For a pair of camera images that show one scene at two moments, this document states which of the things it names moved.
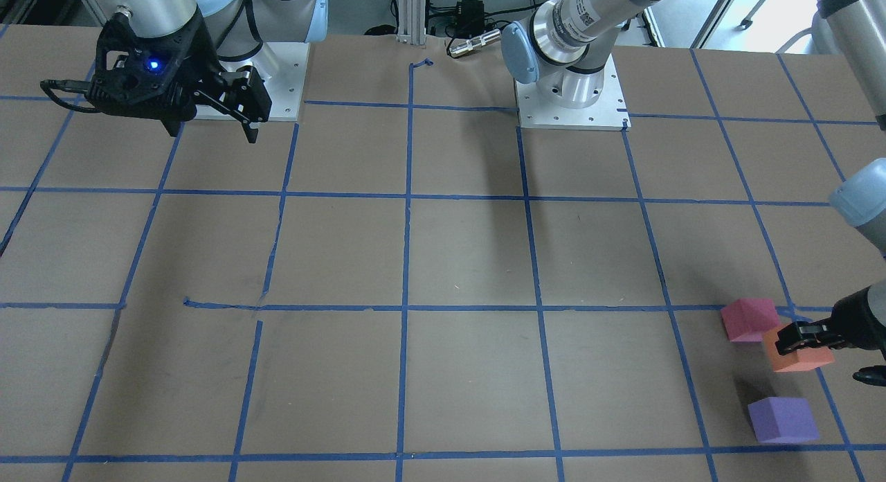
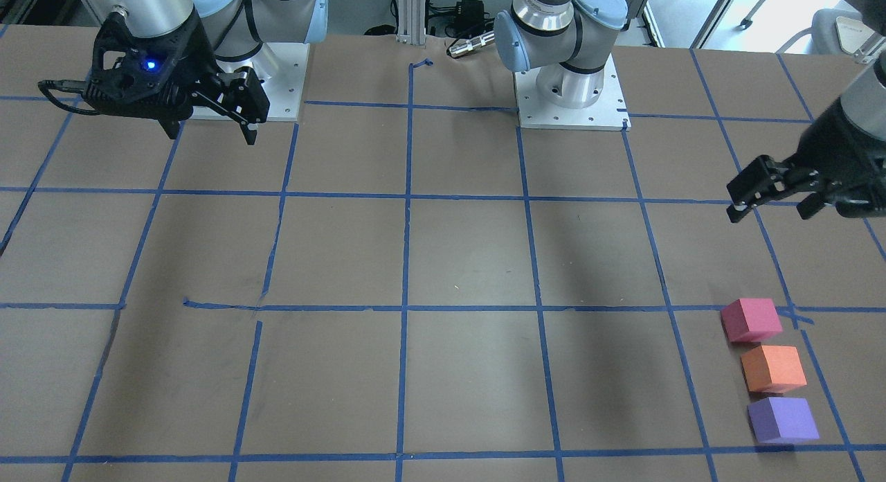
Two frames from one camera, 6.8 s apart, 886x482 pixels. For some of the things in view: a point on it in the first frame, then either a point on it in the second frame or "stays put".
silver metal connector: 488,38 stays put
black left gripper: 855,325 to 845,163
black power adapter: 470,16 stays put
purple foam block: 779,420 stays put
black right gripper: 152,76 stays put
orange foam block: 801,360 to 773,369
